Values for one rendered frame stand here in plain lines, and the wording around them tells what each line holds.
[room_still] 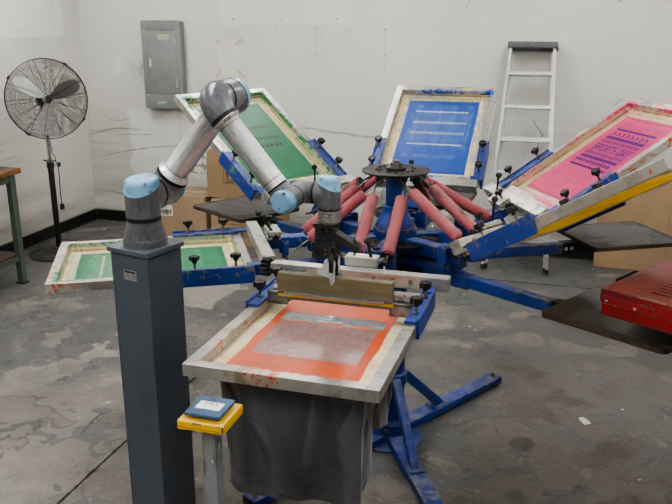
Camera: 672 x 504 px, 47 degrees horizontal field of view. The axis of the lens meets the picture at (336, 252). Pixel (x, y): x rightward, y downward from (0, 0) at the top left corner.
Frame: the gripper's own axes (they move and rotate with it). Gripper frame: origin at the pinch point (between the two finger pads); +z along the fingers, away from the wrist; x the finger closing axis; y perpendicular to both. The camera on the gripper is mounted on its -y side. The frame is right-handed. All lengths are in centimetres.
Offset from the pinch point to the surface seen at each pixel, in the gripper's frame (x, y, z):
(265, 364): 41.8, 8.7, 13.7
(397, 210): -65, -7, -10
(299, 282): 1.5, 12.3, 1.6
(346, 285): 1.5, -4.4, 0.9
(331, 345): 22.8, -5.9, 13.6
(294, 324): 9.8, 11.2, 13.6
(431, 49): -417, 45, -61
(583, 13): -417, -72, -90
